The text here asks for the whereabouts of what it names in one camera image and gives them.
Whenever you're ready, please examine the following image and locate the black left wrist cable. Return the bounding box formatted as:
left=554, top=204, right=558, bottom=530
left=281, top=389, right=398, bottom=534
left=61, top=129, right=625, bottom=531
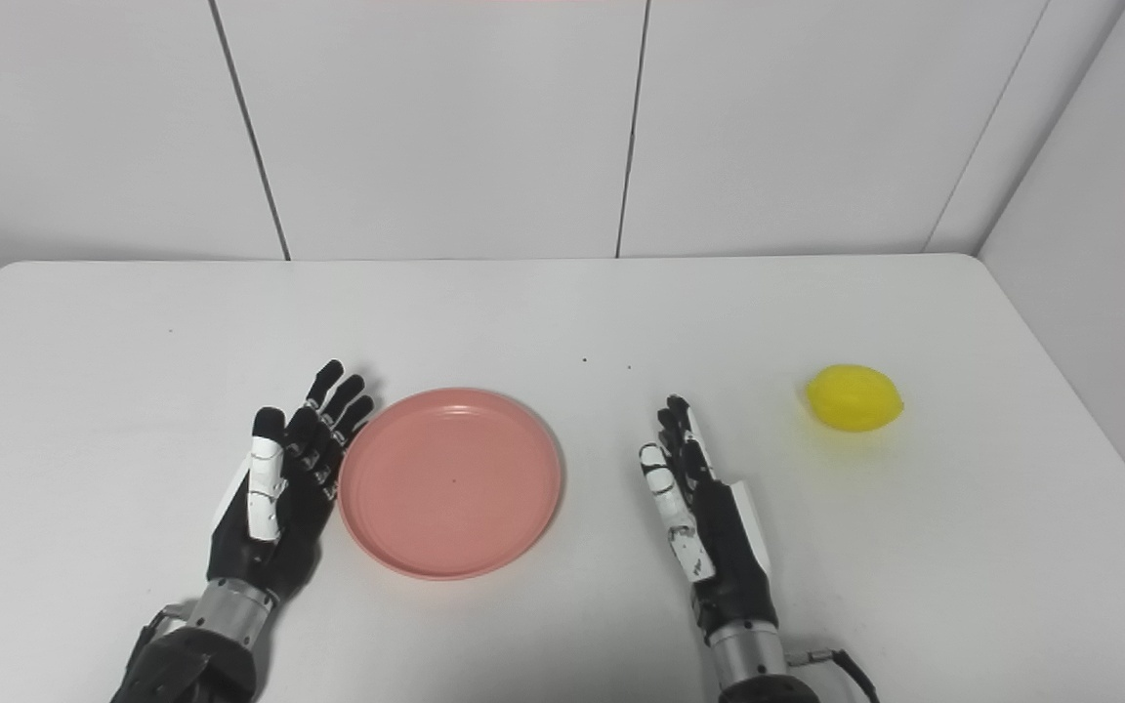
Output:
left=123, top=603, right=194, bottom=684

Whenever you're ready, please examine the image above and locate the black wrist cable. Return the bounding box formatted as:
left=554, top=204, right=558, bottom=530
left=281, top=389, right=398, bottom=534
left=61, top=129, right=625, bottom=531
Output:
left=785, top=648, right=881, bottom=703
left=123, top=603, right=194, bottom=684

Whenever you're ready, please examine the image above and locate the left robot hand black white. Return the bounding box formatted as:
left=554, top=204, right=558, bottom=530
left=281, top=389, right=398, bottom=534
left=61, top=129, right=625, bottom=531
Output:
left=207, top=359, right=376, bottom=599

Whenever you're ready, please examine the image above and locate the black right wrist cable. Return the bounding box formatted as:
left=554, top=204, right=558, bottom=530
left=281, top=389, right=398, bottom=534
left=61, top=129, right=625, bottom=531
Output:
left=785, top=648, right=881, bottom=703

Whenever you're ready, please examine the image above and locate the pink plate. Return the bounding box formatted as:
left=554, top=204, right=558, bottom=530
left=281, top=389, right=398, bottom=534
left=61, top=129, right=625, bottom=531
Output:
left=337, top=388, right=564, bottom=582

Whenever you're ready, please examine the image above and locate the yellow lemon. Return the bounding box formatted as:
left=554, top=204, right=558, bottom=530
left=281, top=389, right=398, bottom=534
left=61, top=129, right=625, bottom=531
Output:
left=804, top=364, right=905, bottom=434

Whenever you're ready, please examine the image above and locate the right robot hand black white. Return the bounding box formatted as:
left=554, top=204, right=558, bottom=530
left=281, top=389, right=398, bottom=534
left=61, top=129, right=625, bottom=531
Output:
left=639, top=394, right=779, bottom=645

